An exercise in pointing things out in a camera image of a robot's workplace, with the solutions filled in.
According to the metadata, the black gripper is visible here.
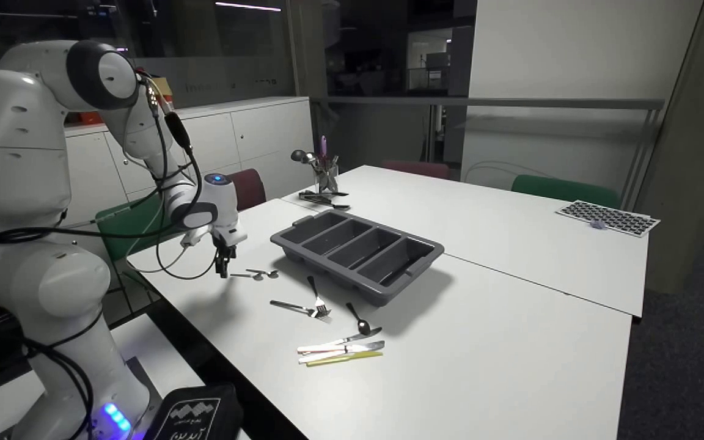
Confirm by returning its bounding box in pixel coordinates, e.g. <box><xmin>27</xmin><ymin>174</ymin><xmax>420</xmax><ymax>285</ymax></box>
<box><xmin>210</xmin><ymin>230</ymin><xmax>239</xmax><ymax>280</ymax></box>

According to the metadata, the black spoon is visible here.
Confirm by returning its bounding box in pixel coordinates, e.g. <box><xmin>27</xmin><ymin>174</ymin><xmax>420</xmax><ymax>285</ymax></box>
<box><xmin>344</xmin><ymin>300</ymin><xmax>387</xmax><ymax>339</ymax></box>

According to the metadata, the dark red chair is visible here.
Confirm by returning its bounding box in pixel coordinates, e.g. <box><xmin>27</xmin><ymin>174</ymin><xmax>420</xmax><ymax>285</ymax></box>
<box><xmin>224</xmin><ymin>166</ymin><xmax>269</xmax><ymax>214</ymax></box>
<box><xmin>379</xmin><ymin>155</ymin><xmax>460</xmax><ymax>180</ymax></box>

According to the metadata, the dark metal cutlery piece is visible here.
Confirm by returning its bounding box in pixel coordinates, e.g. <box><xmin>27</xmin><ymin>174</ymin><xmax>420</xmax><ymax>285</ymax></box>
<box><xmin>306</xmin><ymin>273</ymin><xmax>327</xmax><ymax>317</ymax></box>

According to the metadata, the green chair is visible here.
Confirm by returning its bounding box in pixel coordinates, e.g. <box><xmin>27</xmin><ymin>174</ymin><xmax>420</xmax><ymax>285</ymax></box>
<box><xmin>93</xmin><ymin>188</ymin><xmax>200</xmax><ymax>264</ymax></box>
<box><xmin>509</xmin><ymin>170</ymin><xmax>626</xmax><ymax>209</ymax></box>

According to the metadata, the white plastic knife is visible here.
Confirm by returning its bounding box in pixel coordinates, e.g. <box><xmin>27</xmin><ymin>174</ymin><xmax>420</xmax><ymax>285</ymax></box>
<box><xmin>296</xmin><ymin>334</ymin><xmax>389</xmax><ymax>358</ymax></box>

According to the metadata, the white cabinet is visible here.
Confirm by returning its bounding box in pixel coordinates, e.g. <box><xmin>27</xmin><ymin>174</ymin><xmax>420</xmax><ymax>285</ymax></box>
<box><xmin>62</xmin><ymin>92</ymin><xmax>317</xmax><ymax>230</ymax></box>

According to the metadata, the black ladle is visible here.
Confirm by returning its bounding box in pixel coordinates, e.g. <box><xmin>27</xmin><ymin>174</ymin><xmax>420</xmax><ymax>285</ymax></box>
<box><xmin>289</xmin><ymin>147</ymin><xmax>317</xmax><ymax>168</ymax></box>

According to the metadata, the yellow-green plastic knife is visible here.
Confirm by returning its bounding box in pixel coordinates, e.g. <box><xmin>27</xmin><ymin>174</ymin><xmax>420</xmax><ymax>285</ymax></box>
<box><xmin>301</xmin><ymin>346</ymin><xmax>387</xmax><ymax>368</ymax></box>

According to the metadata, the black control box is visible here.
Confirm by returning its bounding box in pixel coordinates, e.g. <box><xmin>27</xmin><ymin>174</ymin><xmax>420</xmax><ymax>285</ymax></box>
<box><xmin>139</xmin><ymin>380</ymin><xmax>246</xmax><ymax>440</ymax></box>

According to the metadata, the grey plastic cutlery tray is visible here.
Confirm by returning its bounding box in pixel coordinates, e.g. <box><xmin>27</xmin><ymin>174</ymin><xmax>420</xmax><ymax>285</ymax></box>
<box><xmin>269</xmin><ymin>208</ymin><xmax>448</xmax><ymax>308</ymax></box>

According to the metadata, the ceiling light strip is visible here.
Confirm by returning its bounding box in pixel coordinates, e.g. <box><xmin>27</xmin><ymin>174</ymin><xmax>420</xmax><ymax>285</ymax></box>
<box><xmin>213</xmin><ymin>0</ymin><xmax>285</xmax><ymax>15</ymax></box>

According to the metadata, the grey metal handrail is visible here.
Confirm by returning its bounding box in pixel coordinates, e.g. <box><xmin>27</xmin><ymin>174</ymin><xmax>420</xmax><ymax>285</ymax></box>
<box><xmin>311</xmin><ymin>92</ymin><xmax>670</xmax><ymax>114</ymax></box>

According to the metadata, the checkerboard calibration sheet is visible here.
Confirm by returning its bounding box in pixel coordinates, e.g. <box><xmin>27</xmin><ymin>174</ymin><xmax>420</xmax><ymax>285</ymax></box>
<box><xmin>553</xmin><ymin>197</ymin><xmax>665</xmax><ymax>239</ymax></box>

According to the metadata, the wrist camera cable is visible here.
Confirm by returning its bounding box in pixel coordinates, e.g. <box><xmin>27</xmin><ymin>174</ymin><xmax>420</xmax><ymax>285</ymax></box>
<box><xmin>128</xmin><ymin>70</ymin><xmax>219</xmax><ymax>283</ymax></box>

